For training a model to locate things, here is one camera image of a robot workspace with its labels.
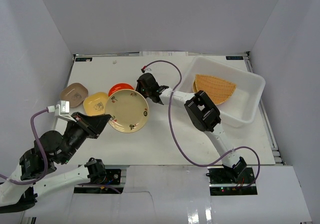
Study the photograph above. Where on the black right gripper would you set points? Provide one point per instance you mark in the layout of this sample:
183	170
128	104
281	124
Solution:
138	88

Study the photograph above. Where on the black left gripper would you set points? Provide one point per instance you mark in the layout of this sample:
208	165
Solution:
86	125

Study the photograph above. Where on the yellow square plate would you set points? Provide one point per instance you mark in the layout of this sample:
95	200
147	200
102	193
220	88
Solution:
94	105

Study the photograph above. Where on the red round plate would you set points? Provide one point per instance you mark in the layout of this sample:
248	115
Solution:
118	87

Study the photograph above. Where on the beige patterned round plate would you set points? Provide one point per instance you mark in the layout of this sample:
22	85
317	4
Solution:
128	109

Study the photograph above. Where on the brown square plate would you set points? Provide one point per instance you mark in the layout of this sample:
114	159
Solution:
75	94

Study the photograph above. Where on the orange woven fan-shaped plate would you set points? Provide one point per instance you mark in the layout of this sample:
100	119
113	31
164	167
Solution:
219	90

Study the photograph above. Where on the white plastic bin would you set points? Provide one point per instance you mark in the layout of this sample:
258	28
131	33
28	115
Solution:
235	92

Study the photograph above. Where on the tan round plate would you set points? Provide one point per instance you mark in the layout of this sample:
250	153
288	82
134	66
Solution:
194	87

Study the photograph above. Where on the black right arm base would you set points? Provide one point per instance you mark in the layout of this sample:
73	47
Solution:
222	185

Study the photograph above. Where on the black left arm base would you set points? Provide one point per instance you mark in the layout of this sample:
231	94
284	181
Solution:
109	183

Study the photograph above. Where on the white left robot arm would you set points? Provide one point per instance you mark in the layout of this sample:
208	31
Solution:
20	191

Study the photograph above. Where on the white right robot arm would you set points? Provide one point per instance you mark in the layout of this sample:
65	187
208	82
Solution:
205	117

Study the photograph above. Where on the dark left corner label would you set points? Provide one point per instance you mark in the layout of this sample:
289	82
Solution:
83	59

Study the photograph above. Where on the dark corner label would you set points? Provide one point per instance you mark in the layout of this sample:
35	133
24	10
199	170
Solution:
83	59
234	58

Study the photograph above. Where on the dark right corner label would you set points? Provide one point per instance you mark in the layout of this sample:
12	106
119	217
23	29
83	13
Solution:
234	58

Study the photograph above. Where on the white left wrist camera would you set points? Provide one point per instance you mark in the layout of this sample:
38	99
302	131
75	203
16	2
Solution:
61	110

